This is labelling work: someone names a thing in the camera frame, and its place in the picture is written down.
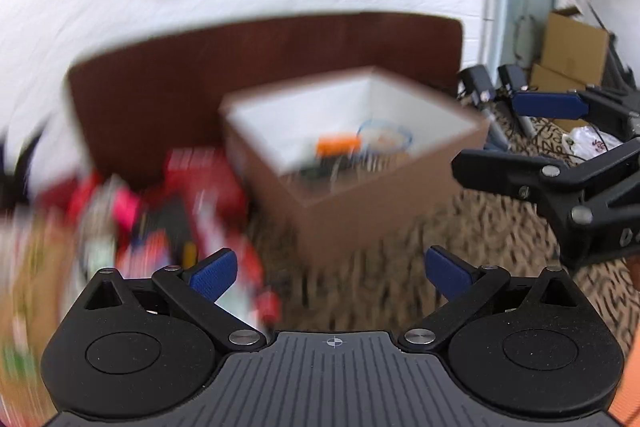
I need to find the white plastic bag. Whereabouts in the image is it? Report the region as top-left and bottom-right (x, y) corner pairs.
(561, 126), (622, 164)

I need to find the brown cardboard box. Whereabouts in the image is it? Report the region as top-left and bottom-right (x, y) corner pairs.
(219, 66), (490, 269)

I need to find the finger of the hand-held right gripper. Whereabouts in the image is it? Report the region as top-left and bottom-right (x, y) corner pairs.
(511, 87), (640, 140)
(451, 140), (640, 206)

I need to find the person's right forearm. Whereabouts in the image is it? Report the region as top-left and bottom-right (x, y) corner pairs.
(611, 256), (640, 427)

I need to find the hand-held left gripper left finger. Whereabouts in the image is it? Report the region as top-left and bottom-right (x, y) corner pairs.
(82, 248), (267, 351)

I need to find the tall cardboard carton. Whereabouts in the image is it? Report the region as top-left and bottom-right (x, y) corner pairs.
(540, 7), (615, 86)

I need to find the blue hand net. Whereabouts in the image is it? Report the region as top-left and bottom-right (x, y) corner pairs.
(356, 119), (414, 154)

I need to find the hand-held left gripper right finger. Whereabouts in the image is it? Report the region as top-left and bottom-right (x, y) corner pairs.
(400, 246), (590, 353)

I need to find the pink small item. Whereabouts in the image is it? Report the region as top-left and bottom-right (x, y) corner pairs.
(111, 191), (142, 229)

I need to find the orange small object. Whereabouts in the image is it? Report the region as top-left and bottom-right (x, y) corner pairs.
(316, 133), (362, 156)

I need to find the red gift box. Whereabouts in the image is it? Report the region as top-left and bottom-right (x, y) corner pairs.
(164, 148), (247, 210)

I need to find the brown headboard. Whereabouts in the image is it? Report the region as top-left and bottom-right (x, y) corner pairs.
(66, 11), (464, 190)

